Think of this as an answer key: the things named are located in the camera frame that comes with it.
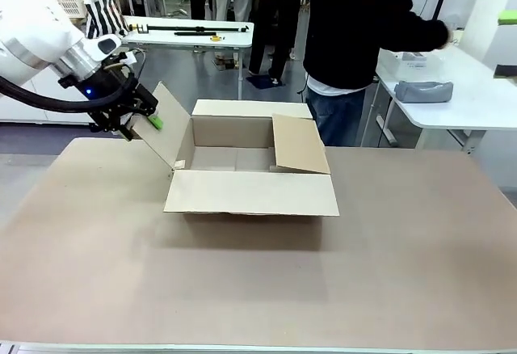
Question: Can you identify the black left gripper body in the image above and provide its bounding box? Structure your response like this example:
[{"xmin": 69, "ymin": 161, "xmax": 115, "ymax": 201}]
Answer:
[{"xmin": 58, "ymin": 57, "xmax": 159, "ymax": 141}]

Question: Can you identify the brown cardboard box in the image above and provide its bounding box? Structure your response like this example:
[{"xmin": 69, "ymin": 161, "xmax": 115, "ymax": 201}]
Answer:
[{"xmin": 129, "ymin": 81, "xmax": 340, "ymax": 218}]

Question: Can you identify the person's left forearm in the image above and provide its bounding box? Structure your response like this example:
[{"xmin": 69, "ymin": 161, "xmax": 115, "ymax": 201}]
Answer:
[{"xmin": 403, "ymin": 10, "xmax": 452, "ymax": 53}]

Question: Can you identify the white clear storage box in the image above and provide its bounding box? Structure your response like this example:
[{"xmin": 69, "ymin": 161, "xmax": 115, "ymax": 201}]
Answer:
[{"xmin": 378, "ymin": 48, "xmax": 448, "ymax": 73}]

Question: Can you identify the black white striped bag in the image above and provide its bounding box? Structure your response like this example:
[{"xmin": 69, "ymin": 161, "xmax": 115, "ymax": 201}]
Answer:
[{"xmin": 84, "ymin": 0, "xmax": 131, "ymax": 40}]

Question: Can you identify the black tripod pole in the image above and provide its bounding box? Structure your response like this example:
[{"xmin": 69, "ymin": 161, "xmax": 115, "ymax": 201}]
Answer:
[
  {"xmin": 173, "ymin": 25, "xmax": 250, "ymax": 36},
  {"xmin": 129, "ymin": 23, "xmax": 216, "ymax": 35}
]

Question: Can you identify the white folding table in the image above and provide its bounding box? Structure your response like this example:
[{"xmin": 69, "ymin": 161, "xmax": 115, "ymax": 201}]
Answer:
[{"xmin": 120, "ymin": 15, "xmax": 255, "ymax": 101}]

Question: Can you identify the white low cabinet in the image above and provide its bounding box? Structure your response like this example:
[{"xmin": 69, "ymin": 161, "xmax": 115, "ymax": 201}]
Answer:
[{"xmin": 0, "ymin": 69, "xmax": 96, "ymax": 125}]

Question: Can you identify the blue floor mat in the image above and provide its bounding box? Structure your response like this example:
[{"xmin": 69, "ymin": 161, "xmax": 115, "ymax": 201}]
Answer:
[{"xmin": 245, "ymin": 74, "xmax": 286, "ymax": 89}]

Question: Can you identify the bystander in grey trousers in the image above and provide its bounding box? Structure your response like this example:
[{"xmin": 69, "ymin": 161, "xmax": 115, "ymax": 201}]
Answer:
[{"xmin": 205, "ymin": 0, "xmax": 254, "ymax": 70}]

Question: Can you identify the bystander in white shirt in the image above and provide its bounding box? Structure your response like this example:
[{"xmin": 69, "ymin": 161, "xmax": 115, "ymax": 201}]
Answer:
[{"xmin": 247, "ymin": 0, "xmax": 313, "ymax": 85}]

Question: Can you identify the person in black sweater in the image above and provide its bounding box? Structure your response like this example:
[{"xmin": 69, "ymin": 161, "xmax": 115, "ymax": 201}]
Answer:
[{"xmin": 302, "ymin": 0, "xmax": 452, "ymax": 148}]

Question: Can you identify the grey fabric pouch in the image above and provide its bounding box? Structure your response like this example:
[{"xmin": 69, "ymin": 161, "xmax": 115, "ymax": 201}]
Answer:
[{"xmin": 393, "ymin": 80, "xmax": 454, "ymax": 105}]

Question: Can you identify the large white side table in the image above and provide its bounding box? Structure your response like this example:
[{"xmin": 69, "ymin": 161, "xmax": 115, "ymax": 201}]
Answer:
[{"xmin": 374, "ymin": 44, "xmax": 517, "ymax": 157}]

